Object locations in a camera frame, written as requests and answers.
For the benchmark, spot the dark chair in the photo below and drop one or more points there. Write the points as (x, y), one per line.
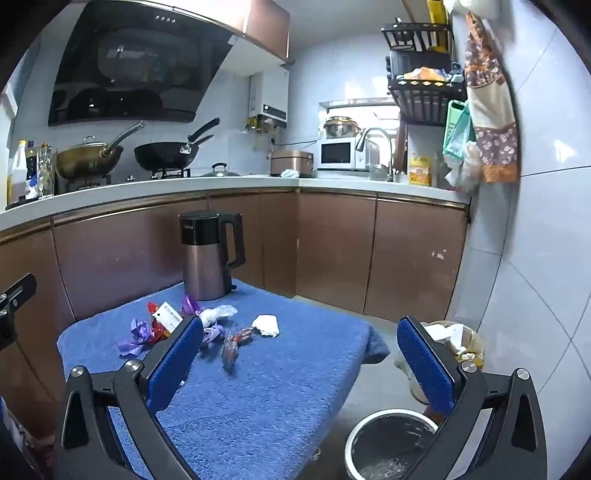
(207, 258)

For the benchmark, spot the white microwave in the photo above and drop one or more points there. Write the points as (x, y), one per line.
(337, 154)

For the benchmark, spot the brown lower cabinets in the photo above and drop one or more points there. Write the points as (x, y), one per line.
(337, 249)

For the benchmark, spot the dark sauce bottle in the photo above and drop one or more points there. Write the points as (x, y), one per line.
(31, 170)

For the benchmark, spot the black dish rack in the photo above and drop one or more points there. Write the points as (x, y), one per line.
(425, 99)

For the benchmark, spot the green plastic bag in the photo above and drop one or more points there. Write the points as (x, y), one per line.
(457, 129)

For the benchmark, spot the black range hood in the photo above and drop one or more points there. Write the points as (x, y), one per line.
(138, 69)

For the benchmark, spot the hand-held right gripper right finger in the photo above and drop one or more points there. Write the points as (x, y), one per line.
(425, 369)

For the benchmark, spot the white plastic bags bundle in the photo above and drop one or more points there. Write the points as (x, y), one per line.
(466, 168)

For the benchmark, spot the yellow packet on counter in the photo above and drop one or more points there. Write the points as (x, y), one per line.
(419, 170)

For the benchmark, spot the brown rice cooker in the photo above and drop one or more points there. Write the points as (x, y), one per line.
(291, 161)

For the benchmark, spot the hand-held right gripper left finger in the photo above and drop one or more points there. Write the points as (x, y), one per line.
(178, 360)

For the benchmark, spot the white water heater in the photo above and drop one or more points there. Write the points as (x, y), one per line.
(270, 97)

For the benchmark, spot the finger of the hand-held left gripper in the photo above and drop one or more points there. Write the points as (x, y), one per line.
(14, 304)

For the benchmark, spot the white cloth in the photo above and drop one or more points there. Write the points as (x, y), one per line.
(291, 174)

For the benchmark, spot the white trash bin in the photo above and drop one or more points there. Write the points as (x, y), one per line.
(358, 438)

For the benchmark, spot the purple plastic wrapper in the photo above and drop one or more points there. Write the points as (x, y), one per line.
(190, 305)

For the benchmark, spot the white tissue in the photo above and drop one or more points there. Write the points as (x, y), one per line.
(267, 325)

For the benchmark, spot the steel pot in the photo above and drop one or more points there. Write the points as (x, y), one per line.
(341, 128)

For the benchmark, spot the small purple wrapper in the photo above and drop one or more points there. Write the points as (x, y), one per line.
(213, 333)

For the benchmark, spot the crumpled white plastic wrapper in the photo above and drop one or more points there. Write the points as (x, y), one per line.
(217, 314)

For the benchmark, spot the black frying pan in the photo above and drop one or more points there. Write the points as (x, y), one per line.
(161, 157)

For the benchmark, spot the steel faucet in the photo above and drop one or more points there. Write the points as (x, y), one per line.
(376, 134)

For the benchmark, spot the beige trash bin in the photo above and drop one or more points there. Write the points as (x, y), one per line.
(471, 344)

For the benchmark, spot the white paper tag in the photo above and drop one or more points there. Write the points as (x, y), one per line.
(168, 316)

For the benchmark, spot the red candy wrapper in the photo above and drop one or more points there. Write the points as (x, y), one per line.
(233, 344)

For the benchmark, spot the glass pot lid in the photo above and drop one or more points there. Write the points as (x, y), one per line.
(220, 172)

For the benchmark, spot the blue towel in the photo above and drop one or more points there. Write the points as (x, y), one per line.
(286, 392)

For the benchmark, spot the gas stove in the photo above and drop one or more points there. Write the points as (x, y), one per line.
(138, 177)

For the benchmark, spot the purple ribbon wrapper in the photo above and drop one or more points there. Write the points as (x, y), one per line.
(136, 339)

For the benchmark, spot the white oil bottle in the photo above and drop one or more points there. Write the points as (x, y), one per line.
(16, 175)

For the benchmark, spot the glass jar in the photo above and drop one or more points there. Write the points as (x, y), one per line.
(47, 170)

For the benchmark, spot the gold wok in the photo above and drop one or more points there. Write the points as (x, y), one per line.
(85, 161)

